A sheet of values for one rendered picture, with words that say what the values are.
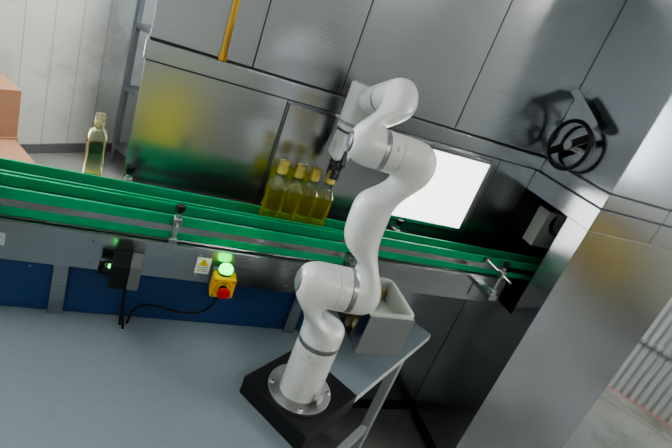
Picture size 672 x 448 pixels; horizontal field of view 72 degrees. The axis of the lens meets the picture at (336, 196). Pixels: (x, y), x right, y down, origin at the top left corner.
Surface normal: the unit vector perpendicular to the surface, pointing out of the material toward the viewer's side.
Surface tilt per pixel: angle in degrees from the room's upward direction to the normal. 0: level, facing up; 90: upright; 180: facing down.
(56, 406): 0
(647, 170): 90
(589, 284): 90
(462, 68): 90
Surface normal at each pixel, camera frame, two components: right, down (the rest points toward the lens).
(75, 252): 0.27, 0.44
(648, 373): -0.59, 0.10
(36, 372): 0.33, -0.88
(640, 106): -0.90, -0.19
